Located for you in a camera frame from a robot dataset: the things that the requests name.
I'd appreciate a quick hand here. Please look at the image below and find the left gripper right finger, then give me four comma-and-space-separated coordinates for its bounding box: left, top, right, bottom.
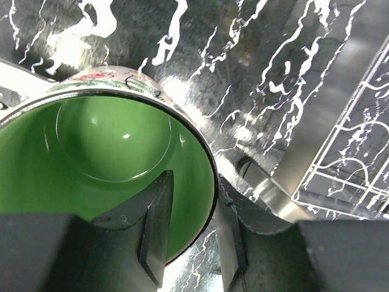
216, 177, 388, 291

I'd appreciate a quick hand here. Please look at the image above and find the steel wire dish rack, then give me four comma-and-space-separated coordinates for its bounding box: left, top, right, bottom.
236, 0, 389, 223

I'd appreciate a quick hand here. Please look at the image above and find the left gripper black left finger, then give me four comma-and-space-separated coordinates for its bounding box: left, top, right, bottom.
1, 170, 174, 291

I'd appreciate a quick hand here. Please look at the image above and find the green interior white mug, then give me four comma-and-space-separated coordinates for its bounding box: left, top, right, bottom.
1, 61, 218, 262

